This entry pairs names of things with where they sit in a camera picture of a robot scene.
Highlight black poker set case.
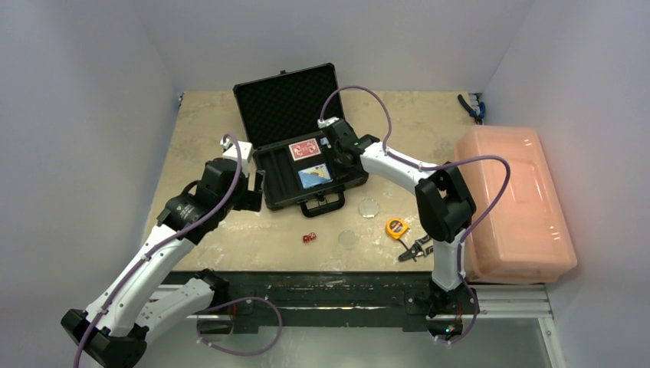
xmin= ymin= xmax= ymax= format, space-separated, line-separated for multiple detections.
xmin=232 ymin=63 xmax=369 ymax=218

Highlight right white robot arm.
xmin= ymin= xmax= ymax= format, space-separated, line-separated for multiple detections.
xmin=253 ymin=118 xmax=476 ymax=312

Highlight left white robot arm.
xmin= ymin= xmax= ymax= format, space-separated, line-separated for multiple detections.
xmin=61 ymin=158 xmax=265 ymax=367

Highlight red playing card deck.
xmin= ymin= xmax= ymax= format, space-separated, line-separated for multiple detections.
xmin=288 ymin=138 xmax=321 ymax=161

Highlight blue playing card deck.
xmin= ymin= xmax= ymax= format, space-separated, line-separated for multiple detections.
xmin=297 ymin=163 xmax=333 ymax=189

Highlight clear round disc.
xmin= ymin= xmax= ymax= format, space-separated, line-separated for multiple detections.
xmin=358 ymin=199 xmax=380 ymax=219
xmin=338 ymin=230 xmax=359 ymax=250

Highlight yellow tape measure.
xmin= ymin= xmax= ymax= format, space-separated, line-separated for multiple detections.
xmin=386 ymin=218 xmax=409 ymax=240

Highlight orange translucent storage bin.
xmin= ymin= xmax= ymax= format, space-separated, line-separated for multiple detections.
xmin=454 ymin=126 xmax=577 ymax=284

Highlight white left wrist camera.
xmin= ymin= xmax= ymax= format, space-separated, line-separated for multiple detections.
xmin=220 ymin=137 xmax=253 ymax=165

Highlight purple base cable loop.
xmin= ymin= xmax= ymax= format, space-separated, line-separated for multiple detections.
xmin=195 ymin=297 xmax=284 ymax=357

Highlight black wire stripper pliers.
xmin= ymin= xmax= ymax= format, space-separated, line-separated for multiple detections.
xmin=398 ymin=235 xmax=433 ymax=262

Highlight black table front rail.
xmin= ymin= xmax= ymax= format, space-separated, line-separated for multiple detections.
xmin=199 ymin=271 xmax=480 ymax=339

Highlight aluminium frame rails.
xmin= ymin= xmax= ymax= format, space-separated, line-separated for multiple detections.
xmin=140 ymin=272 xmax=566 ymax=367

